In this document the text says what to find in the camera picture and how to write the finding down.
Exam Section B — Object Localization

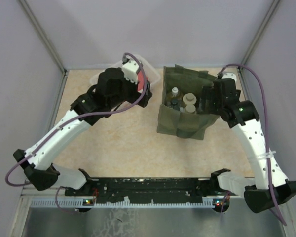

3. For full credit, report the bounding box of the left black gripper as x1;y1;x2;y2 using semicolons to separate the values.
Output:
108;73;152;111

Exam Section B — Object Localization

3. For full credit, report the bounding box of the cream bottle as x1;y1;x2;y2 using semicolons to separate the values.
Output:
182;93;197;107
184;105;197;114

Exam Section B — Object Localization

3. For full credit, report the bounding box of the clear square bottle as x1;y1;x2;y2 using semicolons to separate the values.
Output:
170;98;180;111

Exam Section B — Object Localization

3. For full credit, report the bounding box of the amber liquid bottle white cap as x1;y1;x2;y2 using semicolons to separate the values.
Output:
167;87;183;99

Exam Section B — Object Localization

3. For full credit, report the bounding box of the olive green canvas bag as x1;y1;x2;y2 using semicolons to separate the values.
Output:
157;65;219;140

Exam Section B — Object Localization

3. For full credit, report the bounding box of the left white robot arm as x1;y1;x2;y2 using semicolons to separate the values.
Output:
13;65;152;196

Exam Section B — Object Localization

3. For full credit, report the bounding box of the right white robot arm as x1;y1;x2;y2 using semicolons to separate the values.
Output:
200;78;296;213

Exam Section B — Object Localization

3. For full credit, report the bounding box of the red cloth in basket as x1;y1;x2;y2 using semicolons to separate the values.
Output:
137;71;144;93

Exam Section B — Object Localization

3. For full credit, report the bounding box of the white plastic basket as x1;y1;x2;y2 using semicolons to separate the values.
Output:
89;54;161;91

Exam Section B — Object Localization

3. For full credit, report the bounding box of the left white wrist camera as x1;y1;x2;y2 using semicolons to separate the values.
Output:
121;58;143;85

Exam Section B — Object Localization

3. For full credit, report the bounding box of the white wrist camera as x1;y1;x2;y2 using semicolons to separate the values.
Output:
121;58;143;85
218;72;237;82

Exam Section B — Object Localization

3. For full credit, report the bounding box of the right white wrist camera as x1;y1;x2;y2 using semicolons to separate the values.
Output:
218;72;237;82

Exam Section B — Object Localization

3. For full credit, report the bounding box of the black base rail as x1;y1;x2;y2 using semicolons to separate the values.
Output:
65;177;227;204

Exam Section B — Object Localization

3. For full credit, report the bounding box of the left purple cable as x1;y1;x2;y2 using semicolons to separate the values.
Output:
5;52;147;215

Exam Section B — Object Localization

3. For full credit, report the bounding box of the right aluminium frame post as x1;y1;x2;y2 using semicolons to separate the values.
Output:
238;0;282;71

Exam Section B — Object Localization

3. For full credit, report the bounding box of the aluminium frame post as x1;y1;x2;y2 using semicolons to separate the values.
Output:
238;0;282;71
17;0;68;74

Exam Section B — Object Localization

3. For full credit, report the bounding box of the white slotted cable duct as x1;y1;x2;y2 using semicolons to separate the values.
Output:
31;197;229;209

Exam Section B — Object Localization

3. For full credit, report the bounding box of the left aluminium frame post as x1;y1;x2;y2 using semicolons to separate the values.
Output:
17;0;68;74

